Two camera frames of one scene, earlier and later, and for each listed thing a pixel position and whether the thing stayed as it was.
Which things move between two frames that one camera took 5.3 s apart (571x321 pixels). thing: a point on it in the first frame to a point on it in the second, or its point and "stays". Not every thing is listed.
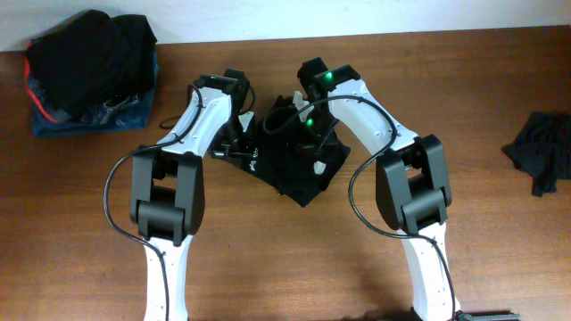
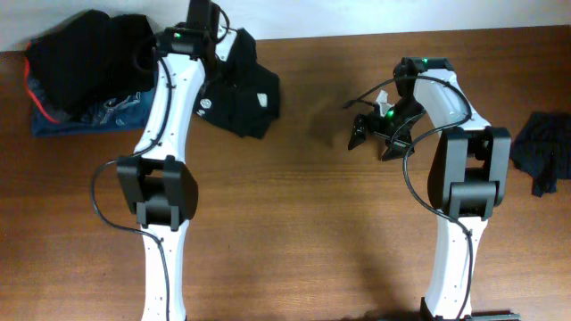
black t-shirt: [298, 176] to [239, 94]
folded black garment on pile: [91, 58] stays
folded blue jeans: [127, 113] stays
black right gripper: [309, 143] to [376, 119]
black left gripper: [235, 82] to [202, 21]
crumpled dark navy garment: [542, 149] stays
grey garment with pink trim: [36, 88] stays
